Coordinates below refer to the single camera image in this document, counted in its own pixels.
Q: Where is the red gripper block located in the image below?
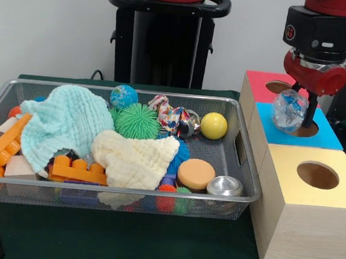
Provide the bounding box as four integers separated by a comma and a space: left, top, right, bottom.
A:
278, 47, 346, 132

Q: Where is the wooden three-hole box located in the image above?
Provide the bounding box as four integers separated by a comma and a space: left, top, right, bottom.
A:
226, 69, 346, 259

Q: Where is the yellow ball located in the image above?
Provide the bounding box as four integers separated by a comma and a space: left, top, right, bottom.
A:
199, 111, 229, 141

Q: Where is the silver metal tin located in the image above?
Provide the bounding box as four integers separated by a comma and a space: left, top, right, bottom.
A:
206, 173, 245, 199

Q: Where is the round orange sponge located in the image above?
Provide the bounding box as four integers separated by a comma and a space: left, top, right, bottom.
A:
176, 157, 218, 191

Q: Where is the green spiky ball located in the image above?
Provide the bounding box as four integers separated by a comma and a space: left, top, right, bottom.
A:
108, 100, 164, 141

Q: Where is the blue globe ball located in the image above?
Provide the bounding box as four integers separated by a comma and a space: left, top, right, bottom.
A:
109, 83, 140, 112

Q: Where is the cream knitted cloth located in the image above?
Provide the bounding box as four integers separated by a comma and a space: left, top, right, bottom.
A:
89, 129, 182, 193

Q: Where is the mint green cloth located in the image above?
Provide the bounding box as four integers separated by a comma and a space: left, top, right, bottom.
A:
15, 81, 119, 179

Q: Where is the long orange toy brick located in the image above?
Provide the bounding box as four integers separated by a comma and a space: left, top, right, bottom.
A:
0, 110, 33, 169

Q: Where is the wire mesh bin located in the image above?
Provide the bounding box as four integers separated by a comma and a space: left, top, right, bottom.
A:
0, 77, 269, 223

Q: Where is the multicolour rope toy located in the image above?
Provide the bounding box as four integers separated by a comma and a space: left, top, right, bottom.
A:
145, 93, 203, 140

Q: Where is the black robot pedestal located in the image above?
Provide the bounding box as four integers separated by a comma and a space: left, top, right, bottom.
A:
100, 0, 232, 92

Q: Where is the black cable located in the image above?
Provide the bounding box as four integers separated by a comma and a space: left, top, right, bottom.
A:
90, 68, 107, 81

